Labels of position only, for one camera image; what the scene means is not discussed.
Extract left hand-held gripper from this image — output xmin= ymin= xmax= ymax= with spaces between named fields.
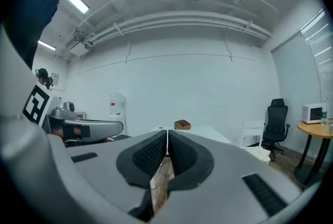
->
xmin=22 ymin=82 xmax=124 ymax=147

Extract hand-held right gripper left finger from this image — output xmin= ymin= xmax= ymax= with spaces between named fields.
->
xmin=49 ymin=129 xmax=168 ymax=223

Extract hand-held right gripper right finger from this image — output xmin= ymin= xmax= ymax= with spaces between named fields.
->
xmin=155 ymin=129 xmax=308 ymax=224

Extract brown wooden compartment box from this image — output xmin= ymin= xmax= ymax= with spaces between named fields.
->
xmin=174 ymin=119 xmax=192 ymax=131

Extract white wooden chair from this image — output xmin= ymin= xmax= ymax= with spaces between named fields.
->
xmin=240 ymin=119 xmax=271 ymax=164

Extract black office chair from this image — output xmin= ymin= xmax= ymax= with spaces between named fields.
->
xmin=261 ymin=98 xmax=291 ymax=161

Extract round wooden table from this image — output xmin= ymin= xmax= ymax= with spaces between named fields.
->
xmin=293 ymin=119 xmax=333 ymax=187

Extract white microwave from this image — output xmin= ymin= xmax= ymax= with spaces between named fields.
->
xmin=301 ymin=103 xmax=325 ymax=125

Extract clear plastic bottle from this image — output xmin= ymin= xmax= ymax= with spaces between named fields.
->
xmin=321 ymin=98 xmax=328 ymax=126

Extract white window blind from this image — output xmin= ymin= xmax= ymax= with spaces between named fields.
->
xmin=270 ymin=8 xmax=333 ymax=130

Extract white ceiling pipes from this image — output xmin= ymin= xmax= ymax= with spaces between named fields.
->
xmin=65 ymin=10 xmax=273 ymax=49

